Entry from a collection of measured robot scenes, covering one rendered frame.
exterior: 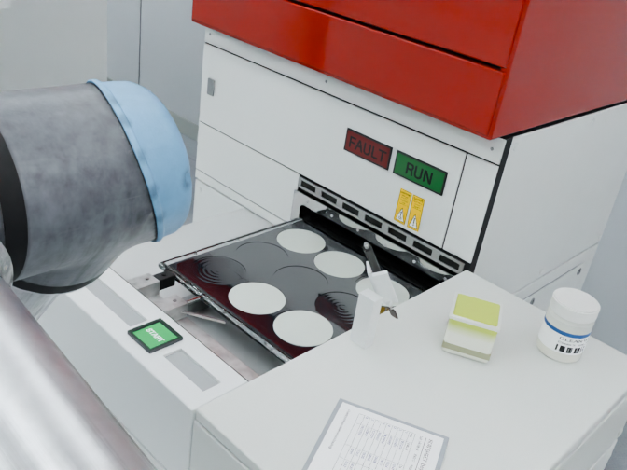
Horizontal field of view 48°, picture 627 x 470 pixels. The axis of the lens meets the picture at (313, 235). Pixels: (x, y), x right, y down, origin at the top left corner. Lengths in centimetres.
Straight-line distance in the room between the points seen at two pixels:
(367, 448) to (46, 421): 63
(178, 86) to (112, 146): 399
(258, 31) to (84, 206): 111
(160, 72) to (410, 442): 387
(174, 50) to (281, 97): 291
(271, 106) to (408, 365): 76
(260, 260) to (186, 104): 311
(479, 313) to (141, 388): 49
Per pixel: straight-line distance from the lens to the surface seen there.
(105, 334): 104
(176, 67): 443
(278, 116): 157
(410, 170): 134
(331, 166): 148
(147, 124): 47
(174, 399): 94
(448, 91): 122
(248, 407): 92
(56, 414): 30
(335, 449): 88
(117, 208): 45
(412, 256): 138
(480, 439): 96
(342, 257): 140
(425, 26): 123
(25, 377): 31
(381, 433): 91
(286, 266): 134
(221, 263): 132
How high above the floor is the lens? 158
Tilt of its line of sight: 28 degrees down
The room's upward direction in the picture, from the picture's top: 9 degrees clockwise
